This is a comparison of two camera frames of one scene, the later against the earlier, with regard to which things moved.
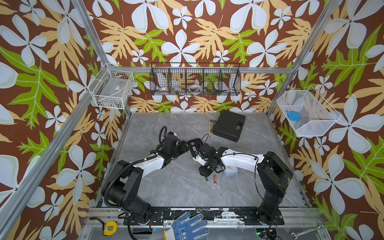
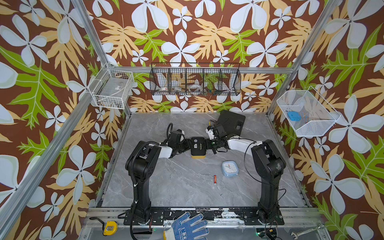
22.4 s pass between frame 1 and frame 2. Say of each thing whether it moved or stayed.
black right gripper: moved
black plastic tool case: stayed
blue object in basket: stayed
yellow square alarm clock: stayed
